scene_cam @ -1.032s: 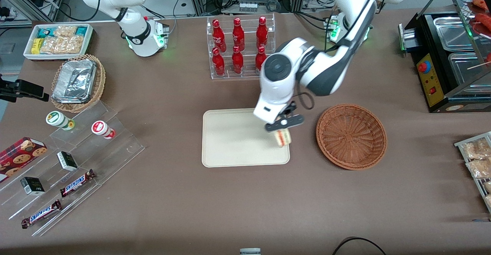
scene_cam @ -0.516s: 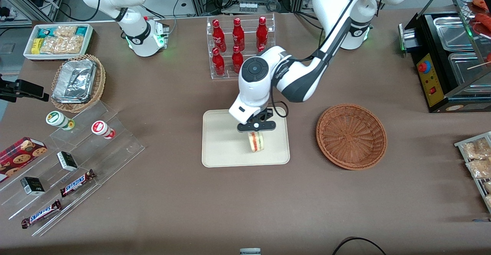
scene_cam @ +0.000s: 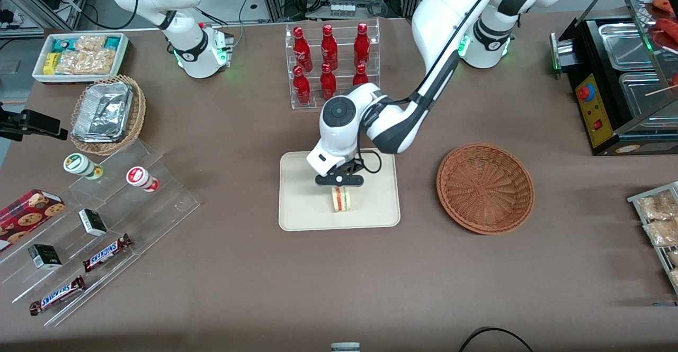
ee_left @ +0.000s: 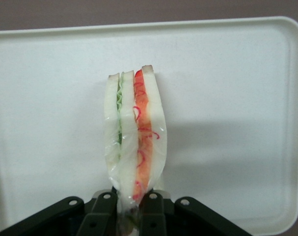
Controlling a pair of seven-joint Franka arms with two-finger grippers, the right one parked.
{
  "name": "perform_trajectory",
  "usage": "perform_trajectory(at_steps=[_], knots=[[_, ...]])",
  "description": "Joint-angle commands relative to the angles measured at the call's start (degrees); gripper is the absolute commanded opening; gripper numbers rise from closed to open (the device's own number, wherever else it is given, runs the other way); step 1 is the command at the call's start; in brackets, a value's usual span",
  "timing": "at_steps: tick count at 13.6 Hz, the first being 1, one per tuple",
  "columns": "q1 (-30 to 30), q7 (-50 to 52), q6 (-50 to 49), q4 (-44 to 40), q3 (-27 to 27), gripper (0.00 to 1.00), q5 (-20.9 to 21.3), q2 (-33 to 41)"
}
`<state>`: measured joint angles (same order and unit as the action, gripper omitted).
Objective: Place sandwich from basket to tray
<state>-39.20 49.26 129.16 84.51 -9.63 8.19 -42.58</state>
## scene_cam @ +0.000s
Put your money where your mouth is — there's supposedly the red cookie box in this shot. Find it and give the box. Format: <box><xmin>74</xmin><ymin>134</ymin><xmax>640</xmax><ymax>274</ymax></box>
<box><xmin>0</xmin><ymin>189</ymin><xmax>66</xmax><ymax>252</ymax></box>

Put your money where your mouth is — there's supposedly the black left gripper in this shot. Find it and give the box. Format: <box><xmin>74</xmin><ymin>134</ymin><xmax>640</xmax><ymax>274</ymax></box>
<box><xmin>315</xmin><ymin>160</ymin><xmax>365</xmax><ymax>196</ymax></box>

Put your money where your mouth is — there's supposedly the clear acrylic stepped display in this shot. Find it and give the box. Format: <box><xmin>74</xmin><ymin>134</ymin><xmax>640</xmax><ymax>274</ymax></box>
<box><xmin>0</xmin><ymin>139</ymin><xmax>201</xmax><ymax>327</ymax></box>

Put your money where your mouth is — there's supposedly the silver foil container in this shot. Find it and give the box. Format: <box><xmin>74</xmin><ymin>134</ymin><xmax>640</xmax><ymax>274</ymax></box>
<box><xmin>73</xmin><ymin>82</ymin><xmax>133</xmax><ymax>143</ymax></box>

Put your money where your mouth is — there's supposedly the small black carton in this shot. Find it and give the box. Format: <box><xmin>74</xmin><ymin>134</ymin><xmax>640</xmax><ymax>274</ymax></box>
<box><xmin>28</xmin><ymin>244</ymin><xmax>63</xmax><ymax>270</ymax></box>
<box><xmin>78</xmin><ymin>209</ymin><xmax>108</xmax><ymax>237</ymax></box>

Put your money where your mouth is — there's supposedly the clear acrylic bottle rack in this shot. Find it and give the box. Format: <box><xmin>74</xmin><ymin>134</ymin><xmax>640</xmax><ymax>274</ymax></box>
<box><xmin>285</xmin><ymin>19</ymin><xmax>381</xmax><ymax>110</ymax></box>

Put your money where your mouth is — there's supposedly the snickers bar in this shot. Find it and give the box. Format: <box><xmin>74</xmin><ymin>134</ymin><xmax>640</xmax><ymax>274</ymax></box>
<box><xmin>29</xmin><ymin>276</ymin><xmax>86</xmax><ymax>316</ymax></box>
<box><xmin>83</xmin><ymin>234</ymin><xmax>133</xmax><ymax>273</ymax></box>

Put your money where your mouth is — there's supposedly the small clear cracker bag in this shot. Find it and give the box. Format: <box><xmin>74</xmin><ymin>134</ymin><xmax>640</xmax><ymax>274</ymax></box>
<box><xmin>74</xmin><ymin>35</ymin><xmax>107</xmax><ymax>52</ymax></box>

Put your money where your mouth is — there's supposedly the tray of packaged snacks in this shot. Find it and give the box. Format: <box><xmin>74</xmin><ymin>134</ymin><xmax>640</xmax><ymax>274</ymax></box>
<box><xmin>627</xmin><ymin>182</ymin><xmax>678</xmax><ymax>294</ymax></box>

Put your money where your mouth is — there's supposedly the white plastic snack bin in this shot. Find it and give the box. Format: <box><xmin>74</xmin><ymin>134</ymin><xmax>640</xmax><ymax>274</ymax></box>
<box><xmin>32</xmin><ymin>33</ymin><xmax>129</xmax><ymax>84</ymax></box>

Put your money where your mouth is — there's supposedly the black clamp device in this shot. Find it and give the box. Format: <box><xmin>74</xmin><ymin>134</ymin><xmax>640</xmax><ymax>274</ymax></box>
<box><xmin>0</xmin><ymin>103</ymin><xmax>69</xmax><ymax>142</ymax></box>

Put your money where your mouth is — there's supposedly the red lid yogurt cup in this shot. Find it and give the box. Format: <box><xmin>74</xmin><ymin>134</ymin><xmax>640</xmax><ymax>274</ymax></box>
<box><xmin>126</xmin><ymin>166</ymin><xmax>160</xmax><ymax>192</ymax></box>

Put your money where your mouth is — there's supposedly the cream plastic tray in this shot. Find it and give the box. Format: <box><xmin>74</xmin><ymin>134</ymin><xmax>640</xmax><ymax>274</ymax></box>
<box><xmin>279</xmin><ymin>151</ymin><xmax>401</xmax><ymax>232</ymax></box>

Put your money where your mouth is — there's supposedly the black food warmer machine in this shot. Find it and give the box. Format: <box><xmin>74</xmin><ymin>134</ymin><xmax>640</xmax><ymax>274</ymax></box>
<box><xmin>550</xmin><ymin>0</ymin><xmax>678</xmax><ymax>156</ymax></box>

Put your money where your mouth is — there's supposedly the triangular sandwich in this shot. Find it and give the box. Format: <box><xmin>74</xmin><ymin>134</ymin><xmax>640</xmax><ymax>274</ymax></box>
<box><xmin>331</xmin><ymin>186</ymin><xmax>352</xmax><ymax>212</ymax></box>

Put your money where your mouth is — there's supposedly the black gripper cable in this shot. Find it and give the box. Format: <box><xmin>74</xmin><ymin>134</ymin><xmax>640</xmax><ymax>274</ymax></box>
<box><xmin>358</xmin><ymin>150</ymin><xmax>382</xmax><ymax>175</ymax></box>

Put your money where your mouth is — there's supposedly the light wicker basket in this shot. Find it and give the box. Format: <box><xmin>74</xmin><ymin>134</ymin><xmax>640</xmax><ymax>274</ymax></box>
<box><xmin>70</xmin><ymin>75</ymin><xmax>146</xmax><ymax>156</ymax></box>

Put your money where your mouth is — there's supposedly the large clear cracker bag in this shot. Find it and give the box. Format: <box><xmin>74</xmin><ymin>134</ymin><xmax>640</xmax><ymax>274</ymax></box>
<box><xmin>55</xmin><ymin>49</ymin><xmax>118</xmax><ymax>75</ymax></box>

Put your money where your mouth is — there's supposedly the brown wicker basket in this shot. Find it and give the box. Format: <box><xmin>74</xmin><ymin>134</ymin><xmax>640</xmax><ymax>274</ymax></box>
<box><xmin>436</xmin><ymin>143</ymin><xmax>534</xmax><ymax>235</ymax></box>

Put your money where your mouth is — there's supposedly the green lid yogurt cup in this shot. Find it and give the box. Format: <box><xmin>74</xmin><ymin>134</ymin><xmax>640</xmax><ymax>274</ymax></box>
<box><xmin>64</xmin><ymin>153</ymin><xmax>104</xmax><ymax>180</ymax></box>

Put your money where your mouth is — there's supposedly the black floor cable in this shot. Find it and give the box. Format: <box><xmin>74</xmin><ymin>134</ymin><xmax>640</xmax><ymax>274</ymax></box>
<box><xmin>458</xmin><ymin>327</ymin><xmax>533</xmax><ymax>352</ymax></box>

